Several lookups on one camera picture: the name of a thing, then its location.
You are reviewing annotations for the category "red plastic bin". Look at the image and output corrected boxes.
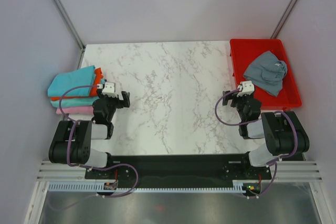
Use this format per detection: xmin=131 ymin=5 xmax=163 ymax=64
xmin=229 ymin=39 xmax=302 ymax=110

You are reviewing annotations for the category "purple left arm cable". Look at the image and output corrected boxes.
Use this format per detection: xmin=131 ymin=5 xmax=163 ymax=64
xmin=59 ymin=84 xmax=140 ymax=210

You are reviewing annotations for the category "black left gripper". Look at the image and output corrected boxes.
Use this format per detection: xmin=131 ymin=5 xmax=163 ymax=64
xmin=97 ymin=89 xmax=130 ymax=122

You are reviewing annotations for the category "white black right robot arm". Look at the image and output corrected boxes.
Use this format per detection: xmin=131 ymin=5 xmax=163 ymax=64
xmin=220 ymin=90 xmax=310 ymax=179

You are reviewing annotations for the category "folded pink t shirt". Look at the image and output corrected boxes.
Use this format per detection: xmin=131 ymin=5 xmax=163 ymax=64
xmin=55 ymin=79 xmax=110 ymax=116

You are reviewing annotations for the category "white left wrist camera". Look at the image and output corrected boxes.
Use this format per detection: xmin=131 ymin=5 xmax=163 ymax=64
xmin=97 ymin=82 xmax=117 ymax=98

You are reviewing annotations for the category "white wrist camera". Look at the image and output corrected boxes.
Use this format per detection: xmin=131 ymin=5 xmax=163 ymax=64
xmin=97 ymin=82 xmax=117 ymax=98
xmin=237 ymin=80 xmax=255 ymax=97

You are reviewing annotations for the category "aluminium frame rail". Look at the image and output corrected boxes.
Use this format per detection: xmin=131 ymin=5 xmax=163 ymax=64
xmin=37 ymin=161 xmax=322 ymax=183

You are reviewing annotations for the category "grey slotted cable duct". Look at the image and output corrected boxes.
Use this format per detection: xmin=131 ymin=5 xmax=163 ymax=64
xmin=48 ymin=180 xmax=259 ymax=193

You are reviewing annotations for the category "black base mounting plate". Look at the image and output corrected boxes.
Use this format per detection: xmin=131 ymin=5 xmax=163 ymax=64
xmin=85 ymin=154 xmax=271 ymax=187

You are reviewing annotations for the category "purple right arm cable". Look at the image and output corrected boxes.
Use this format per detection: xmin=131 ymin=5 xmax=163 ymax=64
xmin=214 ymin=90 xmax=299 ymax=200

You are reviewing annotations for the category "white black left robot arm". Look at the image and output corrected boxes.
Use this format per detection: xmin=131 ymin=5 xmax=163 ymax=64
xmin=48 ymin=91 xmax=130 ymax=178

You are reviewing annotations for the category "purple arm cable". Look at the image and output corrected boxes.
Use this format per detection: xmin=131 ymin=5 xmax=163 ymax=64
xmin=59 ymin=84 xmax=140 ymax=210
xmin=214 ymin=90 xmax=299 ymax=200

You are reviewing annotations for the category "folded red t shirt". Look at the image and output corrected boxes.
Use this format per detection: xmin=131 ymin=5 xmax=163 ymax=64
xmin=65 ymin=67 xmax=103 ymax=98

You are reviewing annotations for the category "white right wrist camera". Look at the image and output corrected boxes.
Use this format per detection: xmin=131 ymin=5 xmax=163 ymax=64
xmin=237 ymin=80 xmax=255 ymax=97

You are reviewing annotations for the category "grey t shirt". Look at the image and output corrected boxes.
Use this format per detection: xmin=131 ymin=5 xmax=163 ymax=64
xmin=243 ymin=51 xmax=288 ymax=97

